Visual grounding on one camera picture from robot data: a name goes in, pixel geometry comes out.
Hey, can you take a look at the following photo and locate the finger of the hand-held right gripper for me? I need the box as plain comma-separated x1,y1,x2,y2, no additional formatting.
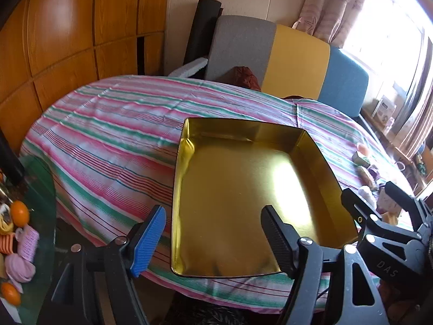
385,181,433,226
340,188,423,280

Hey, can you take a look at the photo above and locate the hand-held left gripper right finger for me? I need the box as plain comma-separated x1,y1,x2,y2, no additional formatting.
260,205,386,325

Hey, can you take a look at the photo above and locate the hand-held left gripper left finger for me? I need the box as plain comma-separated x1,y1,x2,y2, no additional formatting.
37,205,167,325

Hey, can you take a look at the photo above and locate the plain white carton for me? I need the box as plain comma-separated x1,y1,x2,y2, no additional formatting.
378,190,401,213

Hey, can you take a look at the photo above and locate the gold metal tray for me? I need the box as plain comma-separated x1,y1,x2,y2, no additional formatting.
171,117,359,278

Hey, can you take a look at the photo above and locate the wooden desk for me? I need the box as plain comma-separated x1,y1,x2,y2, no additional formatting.
360,108,433,190

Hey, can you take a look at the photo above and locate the white appliance box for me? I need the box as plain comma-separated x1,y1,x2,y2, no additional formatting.
372,96,397,122

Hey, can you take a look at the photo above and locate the striped pink green tablecloth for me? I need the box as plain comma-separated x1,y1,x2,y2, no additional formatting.
19,74,415,314

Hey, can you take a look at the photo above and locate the pink knitted cloth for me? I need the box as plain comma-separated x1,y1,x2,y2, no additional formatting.
5,254,36,283
17,227,40,261

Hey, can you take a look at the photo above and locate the orange fruit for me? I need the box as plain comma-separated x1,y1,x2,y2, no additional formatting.
1,282,21,306
11,200,30,227

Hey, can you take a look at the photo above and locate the grey yellow blue sofa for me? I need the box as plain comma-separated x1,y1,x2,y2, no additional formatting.
205,15,369,119

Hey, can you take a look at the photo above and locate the white foam pad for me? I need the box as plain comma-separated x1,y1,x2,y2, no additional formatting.
168,57,208,78

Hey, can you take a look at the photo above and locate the pink patterned curtain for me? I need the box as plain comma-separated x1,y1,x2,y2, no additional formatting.
299,0,371,46

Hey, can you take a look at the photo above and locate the wooden wardrobe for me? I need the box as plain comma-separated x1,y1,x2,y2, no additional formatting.
0,0,171,156

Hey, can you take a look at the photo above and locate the black rolled mat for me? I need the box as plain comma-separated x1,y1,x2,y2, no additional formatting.
183,0,222,66

